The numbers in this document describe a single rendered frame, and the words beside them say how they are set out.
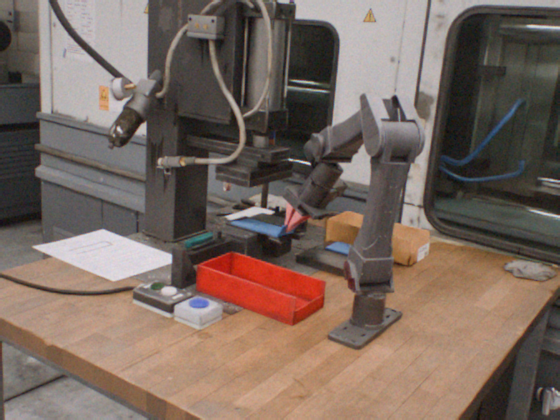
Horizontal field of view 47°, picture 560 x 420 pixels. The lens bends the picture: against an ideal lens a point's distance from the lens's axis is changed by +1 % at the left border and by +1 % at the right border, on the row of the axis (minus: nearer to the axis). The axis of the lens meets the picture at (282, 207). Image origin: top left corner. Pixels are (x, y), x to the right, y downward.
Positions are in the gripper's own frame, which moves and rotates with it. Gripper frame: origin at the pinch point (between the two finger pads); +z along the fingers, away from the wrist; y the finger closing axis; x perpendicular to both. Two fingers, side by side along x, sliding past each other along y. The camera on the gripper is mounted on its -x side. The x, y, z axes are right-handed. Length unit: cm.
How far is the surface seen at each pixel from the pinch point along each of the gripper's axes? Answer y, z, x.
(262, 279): -6.8, 7.2, 11.8
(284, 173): 10.9, -7.4, -4.8
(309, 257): -5.9, 5.7, -8.0
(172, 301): -3.4, 10.0, 35.8
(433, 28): 21, -49, -54
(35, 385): 61, 147, -26
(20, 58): 487, 255, -304
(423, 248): -21.1, -6.3, -33.8
